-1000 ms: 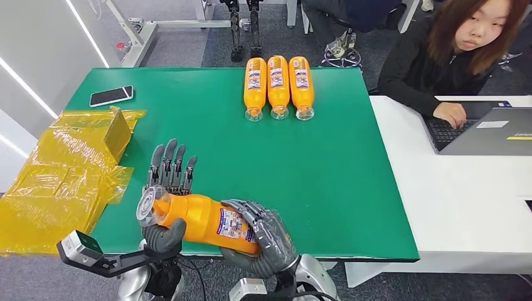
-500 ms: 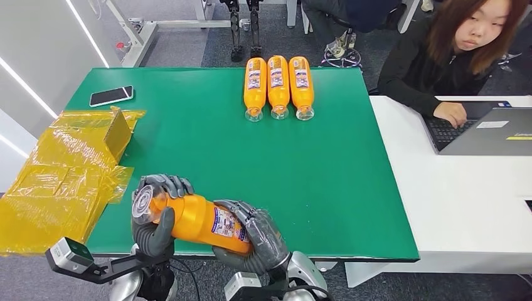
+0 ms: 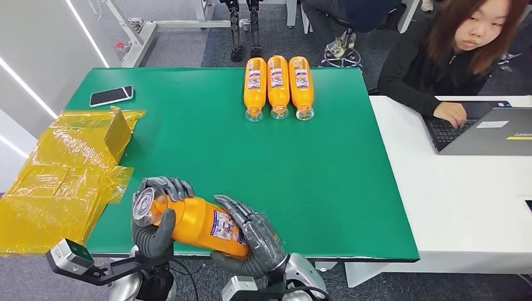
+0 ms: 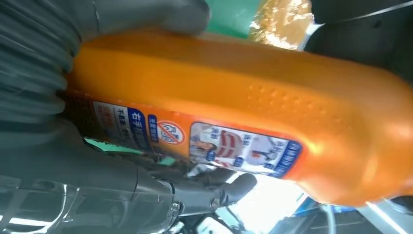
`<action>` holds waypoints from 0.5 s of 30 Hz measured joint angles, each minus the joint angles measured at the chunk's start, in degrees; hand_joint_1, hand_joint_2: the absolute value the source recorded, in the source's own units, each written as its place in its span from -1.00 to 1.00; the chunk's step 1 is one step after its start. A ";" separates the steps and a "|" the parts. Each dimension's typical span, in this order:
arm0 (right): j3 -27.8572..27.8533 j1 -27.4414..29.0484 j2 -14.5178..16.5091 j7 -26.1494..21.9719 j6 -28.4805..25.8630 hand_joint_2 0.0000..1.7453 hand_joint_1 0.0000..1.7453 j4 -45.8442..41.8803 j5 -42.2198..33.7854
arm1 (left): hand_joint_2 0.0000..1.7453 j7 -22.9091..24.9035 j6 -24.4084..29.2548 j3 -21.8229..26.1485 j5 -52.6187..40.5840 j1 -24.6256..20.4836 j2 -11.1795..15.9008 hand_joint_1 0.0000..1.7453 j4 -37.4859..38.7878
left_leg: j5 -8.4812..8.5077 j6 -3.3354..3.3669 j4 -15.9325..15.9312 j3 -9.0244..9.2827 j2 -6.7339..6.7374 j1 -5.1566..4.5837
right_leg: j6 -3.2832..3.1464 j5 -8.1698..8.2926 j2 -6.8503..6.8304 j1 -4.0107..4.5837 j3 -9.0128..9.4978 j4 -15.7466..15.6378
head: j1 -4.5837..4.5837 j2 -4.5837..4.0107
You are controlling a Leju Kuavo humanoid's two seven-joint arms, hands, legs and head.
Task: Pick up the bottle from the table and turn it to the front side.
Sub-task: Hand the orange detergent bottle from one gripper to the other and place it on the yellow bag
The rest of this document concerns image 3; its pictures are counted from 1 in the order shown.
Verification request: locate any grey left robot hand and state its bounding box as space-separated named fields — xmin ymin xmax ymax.
xmin=131 ymin=176 xmax=196 ymax=259

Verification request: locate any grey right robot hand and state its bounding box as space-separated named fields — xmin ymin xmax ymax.
xmin=210 ymin=194 xmax=290 ymax=280

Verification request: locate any orange juice bottle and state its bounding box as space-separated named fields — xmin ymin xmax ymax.
xmin=132 ymin=187 xmax=252 ymax=261
xmin=267 ymin=55 xmax=290 ymax=121
xmin=243 ymin=57 xmax=268 ymax=123
xmin=288 ymin=56 xmax=316 ymax=122

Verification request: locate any green table mat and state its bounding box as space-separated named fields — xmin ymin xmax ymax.
xmin=65 ymin=66 xmax=420 ymax=264

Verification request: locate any yellow plastic wrapped cardboard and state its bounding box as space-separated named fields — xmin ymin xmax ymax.
xmin=0 ymin=106 xmax=147 ymax=256

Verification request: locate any black smartphone white case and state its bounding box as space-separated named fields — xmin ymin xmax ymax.
xmin=89 ymin=85 xmax=135 ymax=108

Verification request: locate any white desk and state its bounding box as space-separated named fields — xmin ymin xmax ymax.
xmin=344 ymin=95 xmax=532 ymax=289

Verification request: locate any office chair star base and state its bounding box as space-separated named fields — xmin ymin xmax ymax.
xmin=320 ymin=29 xmax=363 ymax=70

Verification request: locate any black robot leg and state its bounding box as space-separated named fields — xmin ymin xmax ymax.
xmin=246 ymin=0 xmax=265 ymax=58
xmin=219 ymin=0 xmax=245 ymax=63

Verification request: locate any person's hand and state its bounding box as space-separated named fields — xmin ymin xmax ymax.
xmin=432 ymin=101 xmax=468 ymax=129

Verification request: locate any person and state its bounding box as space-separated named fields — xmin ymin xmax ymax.
xmin=376 ymin=0 xmax=529 ymax=130
xmin=301 ymin=0 xmax=402 ymax=60

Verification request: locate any grey laptop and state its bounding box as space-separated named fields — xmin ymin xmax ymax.
xmin=422 ymin=100 xmax=532 ymax=157

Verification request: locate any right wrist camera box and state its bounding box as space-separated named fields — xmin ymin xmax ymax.
xmin=221 ymin=275 xmax=259 ymax=301

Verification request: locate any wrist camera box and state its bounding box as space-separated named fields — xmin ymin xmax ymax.
xmin=45 ymin=238 xmax=138 ymax=287
xmin=221 ymin=275 xmax=259 ymax=301

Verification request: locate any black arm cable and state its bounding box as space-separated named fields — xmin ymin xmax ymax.
xmin=287 ymin=285 xmax=333 ymax=301

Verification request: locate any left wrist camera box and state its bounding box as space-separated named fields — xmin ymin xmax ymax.
xmin=45 ymin=238 xmax=138 ymax=287

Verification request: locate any white metal stand frame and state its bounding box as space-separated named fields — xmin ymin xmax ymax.
xmin=104 ymin=0 xmax=232 ymax=68

